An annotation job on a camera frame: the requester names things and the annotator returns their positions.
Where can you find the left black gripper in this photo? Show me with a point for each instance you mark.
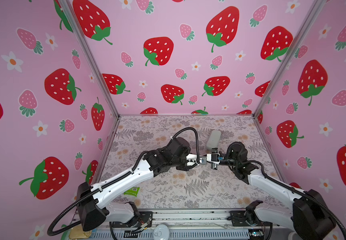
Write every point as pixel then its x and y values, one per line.
pixel 183 167

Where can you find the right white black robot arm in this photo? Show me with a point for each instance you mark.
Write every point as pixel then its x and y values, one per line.
pixel 304 212

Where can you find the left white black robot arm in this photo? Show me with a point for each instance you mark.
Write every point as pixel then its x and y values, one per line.
pixel 93 201

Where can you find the pale green glasses case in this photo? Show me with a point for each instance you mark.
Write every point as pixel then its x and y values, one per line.
pixel 213 140

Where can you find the green snack packet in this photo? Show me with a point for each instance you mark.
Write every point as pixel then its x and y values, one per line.
pixel 132 192

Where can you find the white round device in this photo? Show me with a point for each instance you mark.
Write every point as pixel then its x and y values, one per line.
pixel 161 232

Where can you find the gold tin can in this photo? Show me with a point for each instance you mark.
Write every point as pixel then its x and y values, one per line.
pixel 77 233

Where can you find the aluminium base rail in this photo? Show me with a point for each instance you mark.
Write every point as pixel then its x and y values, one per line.
pixel 194 224

